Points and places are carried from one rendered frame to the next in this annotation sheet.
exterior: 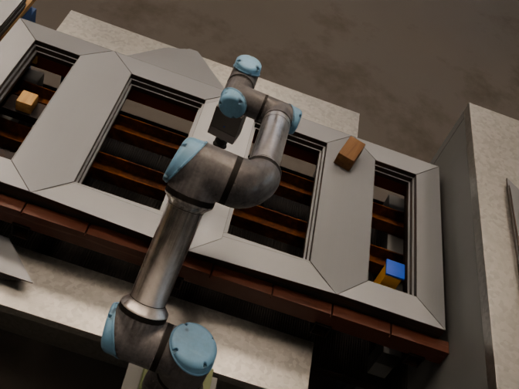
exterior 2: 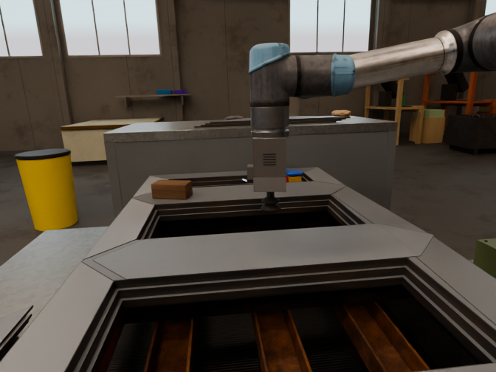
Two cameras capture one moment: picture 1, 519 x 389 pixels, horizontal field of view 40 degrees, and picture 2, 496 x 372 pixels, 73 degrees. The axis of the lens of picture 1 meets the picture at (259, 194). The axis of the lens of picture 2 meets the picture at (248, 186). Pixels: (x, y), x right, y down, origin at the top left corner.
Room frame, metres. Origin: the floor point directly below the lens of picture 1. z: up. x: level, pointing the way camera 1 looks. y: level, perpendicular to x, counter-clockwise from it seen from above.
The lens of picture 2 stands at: (1.70, 0.83, 1.18)
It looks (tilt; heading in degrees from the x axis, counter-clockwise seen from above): 15 degrees down; 272
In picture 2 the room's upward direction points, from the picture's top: 2 degrees counter-clockwise
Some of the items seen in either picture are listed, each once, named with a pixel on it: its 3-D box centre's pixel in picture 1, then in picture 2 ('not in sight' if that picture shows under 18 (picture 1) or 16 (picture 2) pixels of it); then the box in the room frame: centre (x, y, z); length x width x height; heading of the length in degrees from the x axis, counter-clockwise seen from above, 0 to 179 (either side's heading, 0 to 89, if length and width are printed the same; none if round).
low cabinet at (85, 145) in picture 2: not in sight; (121, 139); (4.62, -6.37, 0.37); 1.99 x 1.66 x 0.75; 99
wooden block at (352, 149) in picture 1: (349, 153); (172, 189); (1.98, -0.23, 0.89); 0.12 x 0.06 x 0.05; 170
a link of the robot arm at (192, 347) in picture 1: (185, 355); not in sight; (0.96, 0.01, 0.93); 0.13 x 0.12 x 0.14; 94
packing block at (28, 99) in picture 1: (26, 102); not in sight; (1.67, 0.80, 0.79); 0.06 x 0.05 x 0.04; 7
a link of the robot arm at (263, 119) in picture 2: not in sight; (269, 118); (1.67, 0.17, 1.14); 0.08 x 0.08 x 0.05
